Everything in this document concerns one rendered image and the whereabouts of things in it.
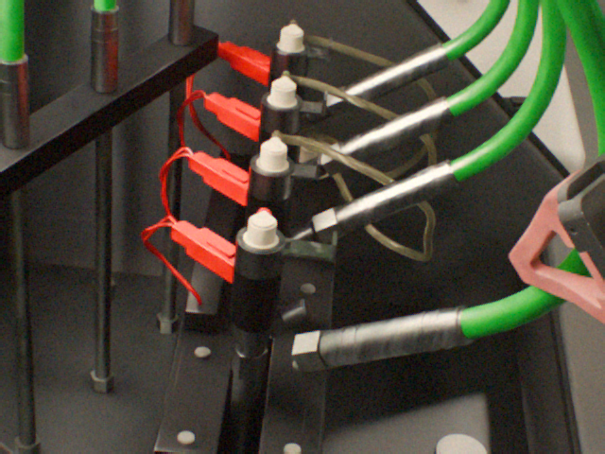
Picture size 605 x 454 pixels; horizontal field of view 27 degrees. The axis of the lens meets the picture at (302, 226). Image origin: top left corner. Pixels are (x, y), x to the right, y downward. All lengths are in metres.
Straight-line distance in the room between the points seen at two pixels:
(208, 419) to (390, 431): 0.26
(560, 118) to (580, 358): 0.29
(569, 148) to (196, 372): 0.44
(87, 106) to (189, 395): 0.20
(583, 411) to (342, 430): 0.21
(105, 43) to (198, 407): 0.24
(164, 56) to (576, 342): 0.36
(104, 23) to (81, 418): 0.32
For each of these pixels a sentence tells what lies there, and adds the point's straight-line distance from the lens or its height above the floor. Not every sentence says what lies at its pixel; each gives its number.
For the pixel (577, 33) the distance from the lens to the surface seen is 0.49.
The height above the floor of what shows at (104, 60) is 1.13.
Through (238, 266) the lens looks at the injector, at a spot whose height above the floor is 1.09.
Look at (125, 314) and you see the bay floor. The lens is 1.09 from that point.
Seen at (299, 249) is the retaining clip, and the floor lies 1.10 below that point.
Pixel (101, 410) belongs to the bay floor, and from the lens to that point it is 1.00.
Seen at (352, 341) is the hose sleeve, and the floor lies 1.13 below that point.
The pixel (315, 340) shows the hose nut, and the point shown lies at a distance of 0.62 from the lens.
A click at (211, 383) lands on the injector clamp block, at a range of 0.80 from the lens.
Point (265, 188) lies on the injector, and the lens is 0.77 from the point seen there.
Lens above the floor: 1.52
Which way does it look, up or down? 35 degrees down
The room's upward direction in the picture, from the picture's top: 7 degrees clockwise
